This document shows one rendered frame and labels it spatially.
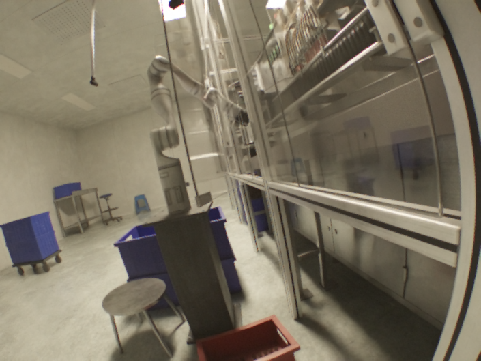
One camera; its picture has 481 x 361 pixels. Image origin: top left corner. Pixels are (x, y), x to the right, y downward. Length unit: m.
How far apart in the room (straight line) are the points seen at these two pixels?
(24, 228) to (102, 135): 4.48
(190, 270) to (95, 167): 6.22
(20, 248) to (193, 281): 2.60
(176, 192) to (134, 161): 5.64
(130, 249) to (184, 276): 0.44
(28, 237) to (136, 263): 1.99
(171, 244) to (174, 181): 0.23
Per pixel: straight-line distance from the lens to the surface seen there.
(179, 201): 0.85
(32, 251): 3.05
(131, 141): 6.53
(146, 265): 1.25
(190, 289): 0.92
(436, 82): 0.30
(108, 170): 6.75
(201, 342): 0.87
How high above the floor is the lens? 0.68
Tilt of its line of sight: 5 degrees down
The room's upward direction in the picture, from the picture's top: 13 degrees counter-clockwise
